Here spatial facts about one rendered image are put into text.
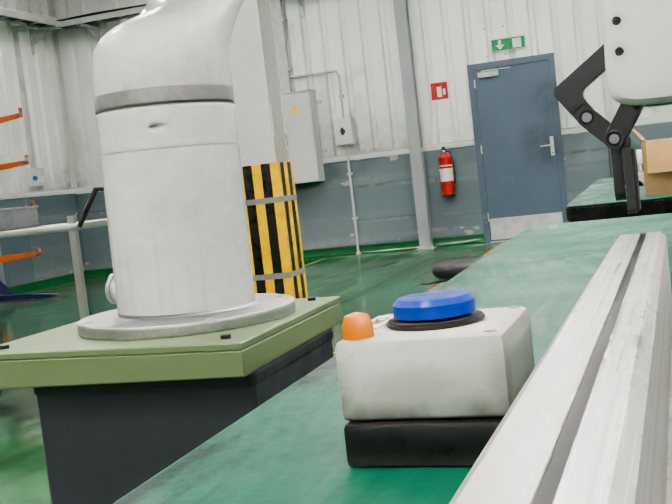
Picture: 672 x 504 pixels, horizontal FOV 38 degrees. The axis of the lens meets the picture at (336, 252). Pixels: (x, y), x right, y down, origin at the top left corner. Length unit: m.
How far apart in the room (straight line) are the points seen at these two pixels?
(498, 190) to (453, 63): 1.59
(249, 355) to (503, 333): 0.33
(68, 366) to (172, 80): 0.24
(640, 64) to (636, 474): 0.46
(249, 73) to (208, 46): 6.21
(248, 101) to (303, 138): 5.04
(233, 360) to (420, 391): 0.30
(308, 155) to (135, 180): 11.21
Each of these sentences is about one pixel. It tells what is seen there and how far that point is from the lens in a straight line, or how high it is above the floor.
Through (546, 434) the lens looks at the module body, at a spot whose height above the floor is 0.86.
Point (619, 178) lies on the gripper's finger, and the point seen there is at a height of 0.90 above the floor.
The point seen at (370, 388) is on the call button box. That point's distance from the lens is 0.45.
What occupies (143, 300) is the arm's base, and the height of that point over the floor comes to 0.83.
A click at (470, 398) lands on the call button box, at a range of 0.44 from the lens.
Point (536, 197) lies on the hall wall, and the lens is 11.66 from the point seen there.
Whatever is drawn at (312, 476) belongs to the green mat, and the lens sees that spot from 0.46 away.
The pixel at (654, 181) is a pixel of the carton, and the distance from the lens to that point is 2.81.
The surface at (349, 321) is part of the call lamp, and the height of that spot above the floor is 0.85.
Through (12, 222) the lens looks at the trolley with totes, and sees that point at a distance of 4.59.
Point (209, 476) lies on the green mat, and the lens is 0.49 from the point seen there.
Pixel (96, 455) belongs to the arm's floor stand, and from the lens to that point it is 0.83.
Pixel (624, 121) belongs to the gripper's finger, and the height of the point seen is 0.93.
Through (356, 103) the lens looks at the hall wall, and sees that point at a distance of 12.12.
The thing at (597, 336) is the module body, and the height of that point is 0.86.
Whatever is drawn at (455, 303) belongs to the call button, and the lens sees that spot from 0.46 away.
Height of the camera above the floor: 0.91
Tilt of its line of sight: 4 degrees down
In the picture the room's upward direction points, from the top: 7 degrees counter-clockwise
